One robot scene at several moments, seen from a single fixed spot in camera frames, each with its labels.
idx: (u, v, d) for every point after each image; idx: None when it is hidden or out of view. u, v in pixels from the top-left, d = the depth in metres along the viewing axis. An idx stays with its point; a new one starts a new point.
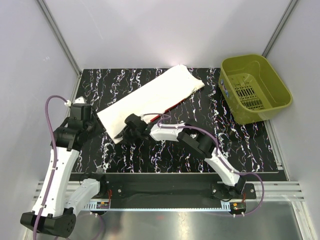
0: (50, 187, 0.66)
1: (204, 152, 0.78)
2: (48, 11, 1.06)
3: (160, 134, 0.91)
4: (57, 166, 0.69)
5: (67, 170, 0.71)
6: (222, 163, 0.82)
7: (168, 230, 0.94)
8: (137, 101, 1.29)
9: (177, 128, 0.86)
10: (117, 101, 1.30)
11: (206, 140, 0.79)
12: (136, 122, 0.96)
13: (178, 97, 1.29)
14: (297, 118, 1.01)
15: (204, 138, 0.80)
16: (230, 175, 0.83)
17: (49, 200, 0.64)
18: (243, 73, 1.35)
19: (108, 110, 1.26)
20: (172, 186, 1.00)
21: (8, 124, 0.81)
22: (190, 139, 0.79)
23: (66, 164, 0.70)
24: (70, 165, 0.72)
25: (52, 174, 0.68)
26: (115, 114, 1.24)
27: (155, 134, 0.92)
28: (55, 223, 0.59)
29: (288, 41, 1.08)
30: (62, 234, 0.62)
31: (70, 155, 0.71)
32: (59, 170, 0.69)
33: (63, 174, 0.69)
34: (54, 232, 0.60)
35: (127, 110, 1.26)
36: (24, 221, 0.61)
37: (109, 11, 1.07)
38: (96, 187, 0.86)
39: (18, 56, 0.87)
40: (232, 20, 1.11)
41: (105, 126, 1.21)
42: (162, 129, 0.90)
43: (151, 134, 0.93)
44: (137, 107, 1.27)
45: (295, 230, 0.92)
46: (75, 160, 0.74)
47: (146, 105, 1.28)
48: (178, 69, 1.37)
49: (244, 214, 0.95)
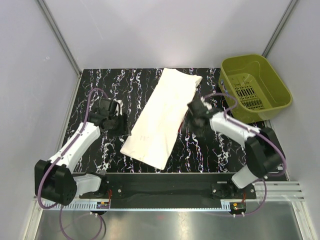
0: (71, 145, 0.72)
1: (264, 171, 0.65)
2: (48, 12, 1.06)
3: (223, 125, 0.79)
4: (82, 132, 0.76)
5: (88, 141, 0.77)
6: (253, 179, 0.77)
7: (167, 230, 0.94)
8: (152, 119, 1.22)
9: (249, 131, 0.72)
10: (137, 124, 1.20)
11: (274, 159, 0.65)
12: (198, 104, 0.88)
13: (188, 100, 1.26)
14: (297, 118, 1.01)
15: (273, 158, 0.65)
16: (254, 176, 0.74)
17: (65, 155, 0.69)
18: (243, 73, 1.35)
19: (136, 140, 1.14)
20: (172, 186, 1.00)
21: (8, 124, 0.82)
22: (259, 151, 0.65)
23: (89, 134, 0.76)
24: (91, 139, 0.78)
25: (77, 136, 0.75)
26: (139, 139, 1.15)
27: (216, 122, 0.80)
28: (65, 175, 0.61)
29: (288, 41, 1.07)
30: (63, 196, 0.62)
31: (95, 128, 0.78)
32: (83, 136, 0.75)
33: (86, 140, 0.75)
34: (59, 185, 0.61)
35: (150, 132, 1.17)
36: (39, 165, 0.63)
37: (109, 11, 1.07)
38: (97, 187, 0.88)
39: (18, 56, 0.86)
40: (232, 20, 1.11)
41: (139, 157, 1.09)
42: (230, 122, 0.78)
43: (211, 120, 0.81)
44: (156, 126, 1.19)
45: (295, 231, 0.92)
46: (94, 138, 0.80)
47: (161, 118, 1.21)
48: (170, 72, 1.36)
49: (244, 214, 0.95)
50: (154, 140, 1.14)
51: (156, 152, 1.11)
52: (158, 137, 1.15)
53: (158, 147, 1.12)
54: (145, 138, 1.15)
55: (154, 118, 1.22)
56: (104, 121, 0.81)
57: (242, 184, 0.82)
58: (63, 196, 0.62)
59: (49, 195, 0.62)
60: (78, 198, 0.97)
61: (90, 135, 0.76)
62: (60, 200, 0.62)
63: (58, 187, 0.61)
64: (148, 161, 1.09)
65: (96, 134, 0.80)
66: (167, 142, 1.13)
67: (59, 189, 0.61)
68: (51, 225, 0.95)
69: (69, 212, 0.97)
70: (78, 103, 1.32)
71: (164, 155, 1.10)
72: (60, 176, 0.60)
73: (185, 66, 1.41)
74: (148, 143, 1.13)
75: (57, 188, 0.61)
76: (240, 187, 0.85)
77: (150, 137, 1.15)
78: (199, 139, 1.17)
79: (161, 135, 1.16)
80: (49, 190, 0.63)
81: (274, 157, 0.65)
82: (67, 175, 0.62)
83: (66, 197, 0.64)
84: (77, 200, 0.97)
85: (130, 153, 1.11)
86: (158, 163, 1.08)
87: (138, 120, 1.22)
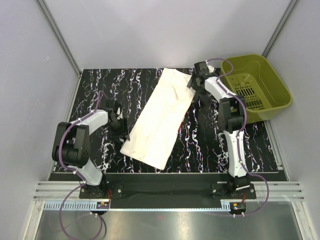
0: (87, 116, 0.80)
1: (226, 126, 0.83)
2: (48, 12, 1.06)
3: (211, 85, 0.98)
4: (95, 112, 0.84)
5: (98, 121, 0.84)
6: (237, 149, 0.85)
7: (168, 230, 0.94)
8: (152, 119, 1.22)
9: (227, 93, 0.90)
10: (137, 124, 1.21)
11: (236, 119, 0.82)
12: (202, 66, 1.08)
13: (187, 100, 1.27)
14: (297, 118, 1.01)
15: (237, 118, 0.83)
16: (233, 139, 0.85)
17: (83, 121, 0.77)
18: (243, 73, 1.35)
19: (136, 140, 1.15)
20: (172, 186, 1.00)
21: (8, 125, 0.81)
22: (226, 110, 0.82)
23: (100, 116, 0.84)
24: (100, 121, 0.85)
25: (91, 114, 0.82)
26: (140, 139, 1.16)
27: (208, 83, 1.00)
28: (85, 131, 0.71)
29: (288, 41, 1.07)
30: (81, 153, 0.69)
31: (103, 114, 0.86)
32: (95, 115, 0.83)
33: (98, 117, 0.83)
34: (78, 141, 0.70)
35: (150, 132, 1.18)
36: (61, 124, 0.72)
37: (109, 11, 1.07)
38: (98, 182, 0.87)
39: (18, 57, 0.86)
40: (232, 20, 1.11)
41: (139, 157, 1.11)
42: (217, 85, 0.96)
43: (206, 79, 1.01)
44: (156, 126, 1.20)
45: (295, 231, 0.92)
46: (102, 121, 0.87)
47: (161, 118, 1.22)
48: (169, 72, 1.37)
49: (244, 214, 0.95)
50: (153, 140, 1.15)
51: (156, 152, 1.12)
52: (158, 137, 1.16)
53: (158, 147, 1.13)
54: (145, 139, 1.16)
55: (154, 118, 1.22)
56: (110, 113, 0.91)
57: (236, 169, 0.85)
58: (81, 152, 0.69)
59: (67, 155, 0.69)
60: (78, 198, 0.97)
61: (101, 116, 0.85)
62: (78, 158, 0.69)
63: (77, 144, 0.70)
64: (148, 160, 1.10)
65: (105, 119, 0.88)
66: (167, 143, 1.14)
67: (78, 145, 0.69)
68: (51, 226, 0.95)
69: (69, 212, 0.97)
70: (78, 103, 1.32)
71: (164, 155, 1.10)
72: (81, 132, 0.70)
73: (185, 66, 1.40)
74: (149, 143, 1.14)
75: (77, 146, 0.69)
76: (233, 174, 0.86)
77: (150, 137, 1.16)
78: (199, 139, 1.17)
79: (160, 136, 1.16)
80: (66, 151, 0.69)
81: (237, 117, 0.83)
82: (86, 133, 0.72)
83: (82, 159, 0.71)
84: (77, 200, 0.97)
85: (130, 152, 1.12)
86: (159, 163, 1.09)
87: (139, 119, 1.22)
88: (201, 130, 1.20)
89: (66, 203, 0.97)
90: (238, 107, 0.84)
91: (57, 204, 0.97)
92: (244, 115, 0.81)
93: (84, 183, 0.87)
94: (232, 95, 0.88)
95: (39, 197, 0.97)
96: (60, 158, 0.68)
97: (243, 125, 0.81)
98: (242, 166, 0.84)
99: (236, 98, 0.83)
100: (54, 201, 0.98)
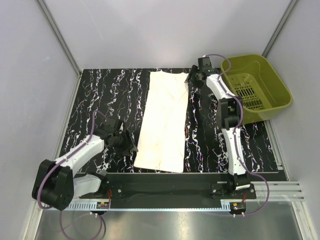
0: (78, 150, 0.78)
1: (223, 125, 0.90)
2: (48, 11, 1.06)
3: (212, 83, 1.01)
4: (88, 142, 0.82)
5: (93, 151, 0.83)
6: (234, 145, 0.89)
7: (167, 230, 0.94)
8: (156, 125, 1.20)
9: (226, 94, 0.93)
10: (144, 132, 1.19)
11: (233, 119, 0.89)
12: (206, 61, 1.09)
13: (184, 98, 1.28)
14: (297, 118, 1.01)
15: (233, 117, 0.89)
16: (230, 136, 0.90)
17: (70, 158, 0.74)
18: (243, 73, 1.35)
19: (147, 149, 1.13)
20: (172, 187, 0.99)
21: (8, 124, 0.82)
22: (224, 112, 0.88)
23: (94, 145, 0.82)
24: (93, 151, 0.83)
25: (83, 145, 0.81)
26: (149, 147, 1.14)
27: (209, 79, 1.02)
28: (67, 176, 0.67)
29: (288, 41, 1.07)
30: (60, 198, 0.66)
31: (99, 143, 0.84)
32: (89, 145, 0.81)
33: (91, 149, 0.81)
34: (58, 187, 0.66)
35: (157, 138, 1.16)
36: (45, 162, 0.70)
37: (109, 10, 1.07)
38: (97, 188, 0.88)
39: (18, 56, 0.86)
40: (232, 20, 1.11)
41: (153, 165, 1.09)
42: (218, 83, 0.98)
43: (209, 77, 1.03)
44: (162, 130, 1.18)
45: (295, 231, 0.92)
46: (96, 151, 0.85)
47: (165, 122, 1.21)
48: (160, 75, 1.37)
49: (244, 214, 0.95)
50: (163, 145, 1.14)
51: (169, 156, 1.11)
52: (168, 142, 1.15)
53: (171, 151, 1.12)
54: (155, 146, 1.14)
55: (158, 123, 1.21)
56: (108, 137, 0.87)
57: (235, 166, 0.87)
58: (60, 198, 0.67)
59: (46, 196, 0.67)
60: (78, 199, 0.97)
61: (96, 145, 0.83)
62: (56, 202, 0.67)
63: (57, 189, 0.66)
64: (164, 166, 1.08)
65: (100, 148, 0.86)
66: (177, 145, 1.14)
67: (58, 190, 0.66)
68: (51, 226, 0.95)
69: (69, 212, 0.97)
70: (78, 103, 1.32)
71: (178, 157, 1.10)
72: (62, 176, 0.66)
73: (185, 66, 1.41)
74: (160, 149, 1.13)
75: (56, 190, 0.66)
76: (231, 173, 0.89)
77: (160, 144, 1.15)
78: (199, 139, 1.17)
79: (170, 140, 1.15)
80: (46, 192, 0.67)
81: (234, 118, 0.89)
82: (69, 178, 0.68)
83: (63, 202, 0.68)
84: (77, 200, 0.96)
85: (143, 162, 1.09)
86: (176, 165, 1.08)
87: (143, 128, 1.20)
88: (201, 130, 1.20)
89: None
90: (236, 107, 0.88)
91: None
92: (240, 115, 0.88)
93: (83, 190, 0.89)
94: (231, 95, 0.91)
95: None
96: (38, 198, 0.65)
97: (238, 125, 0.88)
98: (240, 163, 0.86)
99: (236, 99, 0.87)
100: None
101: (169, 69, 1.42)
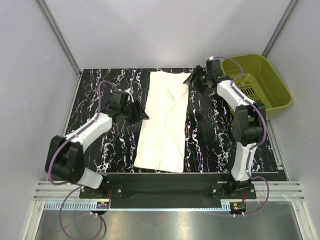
0: (87, 127, 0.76)
1: (242, 138, 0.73)
2: (48, 11, 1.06)
3: (224, 90, 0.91)
4: (96, 119, 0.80)
5: (102, 128, 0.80)
6: (246, 159, 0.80)
7: (167, 230, 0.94)
8: (156, 124, 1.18)
9: (244, 100, 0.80)
10: (144, 132, 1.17)
11: (255, 131, 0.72)
12: (215, 65, 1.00)
13: (184, 98, 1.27)
14: (297, 118, 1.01)
15: (256, 130, 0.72)
16: (245, 150, 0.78)
17: (79, 135, 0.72)
18: (243, 73, 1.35)
19: (146, 149, 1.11)
20: (172, 187, 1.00)
21: (8, 124, 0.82)
22: (244, 119, 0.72)
23: (103, 123, 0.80)
24: (101, 130, 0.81)
25: (91, 122, 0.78)
26: (149, 147, 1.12)
27: (221, 86, 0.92)
28: (78, 150, 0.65)
29: (288, 41, 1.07)
30: (71, 173, 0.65)
31: (107, 121, 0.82)
32: (97, 123, 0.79)
33: (98, 128, 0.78)
34: (70, 160, 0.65)
35: (158, 138, 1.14)
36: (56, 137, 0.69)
37: (109, 10, 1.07)
38: (98, 185, 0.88)
39: (18, 56, 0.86)
40: (232, 20, 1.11)
41: (153, 166, 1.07)
42: (232, 89, 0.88)
43: (219, 84, 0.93)
44: (162, 130, 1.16)
45: (295, 231, 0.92)
46: (105, 128, 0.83)
47: (166, 121, 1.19)
48: (159, 75, 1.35)
49: (244, 214, 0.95)
50: (163, 145, 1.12)
51: (170, 156, 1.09)
52: (169, 142, 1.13)
53: (171, 150, 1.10)
54: (155, 146, 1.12)
55: (158, 122, 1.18)
56: (117, 115, 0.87)
57: (240, 175, 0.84)
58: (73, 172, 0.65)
59: (58, 170, 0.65)
60: (78, 198, 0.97)
61: (104, 123, 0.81)
62: (69, 176, 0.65)
63: (70, 162, 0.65)
64: (164, 167, 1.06)
65: (108, 126, 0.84)
66: (177, 145, 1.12)
67: (69, 164, 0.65)
68: (51, 226, 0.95)
69: (69, 212, 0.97)
70: (78, 103, 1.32)
71: (178, 157, 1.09)
72: (74, 150, 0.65)
73: (185, 66, 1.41)
74: (160, 149, 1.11)
75: (68, 163, 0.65)
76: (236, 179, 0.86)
77: (160, 143, 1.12)
78: (199, 139, 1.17)
79: (170, 140, 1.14)
80: (58, 167, 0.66)
81: (257, 130, 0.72)
82: (80, 151, 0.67)
83: (74, 176, 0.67)
84: (77, 200, 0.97)
85: (142, 162, 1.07)
86: (176, 166, 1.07)
87: (143, 128, 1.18)
88: (201, 130, 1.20)
89: (66, 203, 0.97)
90: (257, 116, 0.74)
91: (57, 204, 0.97)
92: (263, 128, 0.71)
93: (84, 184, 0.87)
94: (250, 102, 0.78)
95: (39, 197, 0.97)
96: (49, 174, 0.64)
97: (262, 138, 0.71)
98: (247, 174, 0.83)
99: (254, 106, 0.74)
100: (54, 201, 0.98)
101: (169, 69, 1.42)
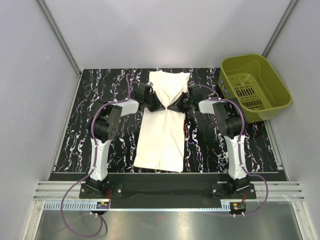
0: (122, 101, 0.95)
1: (227, 130, 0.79)
2: (48, 11, 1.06)
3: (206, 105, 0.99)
4: (129, 98, 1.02)
5: (131, 106, 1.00)
6: (238, 153, 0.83)
7: (168, 230, 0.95)
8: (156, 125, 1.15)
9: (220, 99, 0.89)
10: (143, 133, 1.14)
11: (236, 121, 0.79)
12: (196, 91, 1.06)
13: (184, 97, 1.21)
14: (297, 117, 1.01)
15: (237, 122, 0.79)
16: (234, 143, 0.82)
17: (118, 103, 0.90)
18: (243, 73, 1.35)
19: (146, 149, 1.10)
20: (172, 187, 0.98)
21: (8, 124, 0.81)
22: (223, 111, 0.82)
23: (135, 103, 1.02)
24: (130, 109, 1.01)
25: (125, 101, 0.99)
26: (149, 148, 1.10)
27: (202, 103, 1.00)
28: (119, 111, 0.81)
29: (288, 41, 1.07)
30: (110, 129, 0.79)
31: (135, 104, 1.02)
32: (128, 101, 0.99)
33: (130, 105, 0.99)
34: (109, 118, 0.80)
35: (158, 138, 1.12)
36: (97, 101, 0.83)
37: (109, 10, 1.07)
38: (102, 177, 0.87)
39: (18, 56, 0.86)
40: (232, 20, 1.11)
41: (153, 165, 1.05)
42: (210, 101, 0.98)
43: (199, 103, 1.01)
44: (162, 131, 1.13)
45: (295, 231, 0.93)
46: (134, 107, 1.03)
47: (166, 121, 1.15)
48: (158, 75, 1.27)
49: (244, 214, 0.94)
50: (164, 145, 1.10)
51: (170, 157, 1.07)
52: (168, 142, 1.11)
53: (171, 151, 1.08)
54: (155, 147, 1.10)
55: (158, 122, 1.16)
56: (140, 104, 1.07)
57: (237, 172, 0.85)
58: (109, 129, 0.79)
59: (98, 127, 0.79)
60: (78, 198, 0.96)
61: (135, 103, 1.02)
62: (106, 133, 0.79)
63: (109, 120, 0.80)
64: (165, 167, 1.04)
65: (135, 109, 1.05)
66: (177, 145, 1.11)
67: (109, 121, 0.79)
68: (51, 226, 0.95)
69: (69, 212, 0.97)
70: (78, 103, 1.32)
71: (179, 157, 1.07)
72: (114, 111, 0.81)
73: (185, 66, 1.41)
74: (160, 150, 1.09)
75: (108, 121, 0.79)
76: (234, 176, 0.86)
77: (160, 144, 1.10)
78: (199, 139, 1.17)
79: (170, 140, 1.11)
80: (98, 125, 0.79)
81: (238, 121, 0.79)
82: (119, 113, 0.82)
83: (110, 134, 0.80)
84: (77, 200, 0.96)
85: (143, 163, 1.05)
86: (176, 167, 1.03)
87: (143, 129, 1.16)
88: (201, 130, 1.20)
89: (66, 203, 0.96)
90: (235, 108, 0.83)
91: (56, 204, 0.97)
92: (241, 117, 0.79)
93: (89, 171, 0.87)
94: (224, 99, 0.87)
95: (39, 197, 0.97)
96: (92, 127, 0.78)
97: (243, 127, 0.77)
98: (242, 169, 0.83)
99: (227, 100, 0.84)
100: (54, 201, 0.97)
101: (169, 69, 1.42)
